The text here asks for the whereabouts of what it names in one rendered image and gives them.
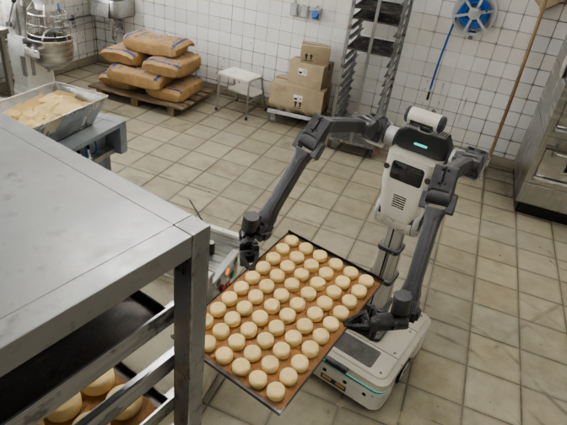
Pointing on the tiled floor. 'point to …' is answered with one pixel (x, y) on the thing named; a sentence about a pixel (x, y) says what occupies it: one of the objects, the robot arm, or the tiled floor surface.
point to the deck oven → (545, 153)
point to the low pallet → (152, 97)
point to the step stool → (242, 85)
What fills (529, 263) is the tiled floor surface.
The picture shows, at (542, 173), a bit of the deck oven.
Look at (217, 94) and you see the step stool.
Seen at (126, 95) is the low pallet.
